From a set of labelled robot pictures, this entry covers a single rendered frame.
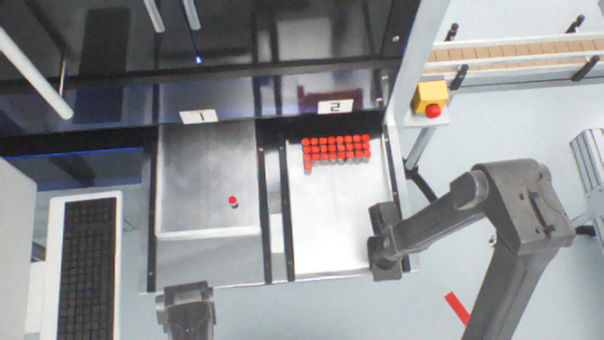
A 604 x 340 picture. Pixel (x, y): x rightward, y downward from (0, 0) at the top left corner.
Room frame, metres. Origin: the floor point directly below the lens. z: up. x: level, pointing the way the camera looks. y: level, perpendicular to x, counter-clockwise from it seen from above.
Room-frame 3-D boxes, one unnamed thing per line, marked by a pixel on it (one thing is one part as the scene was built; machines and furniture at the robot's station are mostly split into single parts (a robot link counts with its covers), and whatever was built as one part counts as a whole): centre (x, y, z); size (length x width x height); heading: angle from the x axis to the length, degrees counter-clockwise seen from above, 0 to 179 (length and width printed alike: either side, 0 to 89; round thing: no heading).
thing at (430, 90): (0.68, -0.33, 0.99); 0.08 x 0.07 x 0.07; 5
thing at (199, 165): (0.51, 0.25, 0.90); 0.34 x 0.26 x 0.04; 5
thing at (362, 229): (0.43, -0.10, 0.90); 0.34 x 0.26 x 0.04; 5
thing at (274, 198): (0.36, 0.07, 0.91); 0.14 x 0.03 x 0.06; 4
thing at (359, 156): (0.54, -0.09, 0.90); 0.18 x 0.02 x 0.05; 95
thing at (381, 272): (0.26, -0.19, 1.01); 0.10 x 0.07 x 0.07; 5
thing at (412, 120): (0.73, -0.34, 0.87); 0.14 x 0.13 x 0.02; 5
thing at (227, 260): (0.46, 0.08, 0.87); 0.70 x 0.48 x 0.02; 95
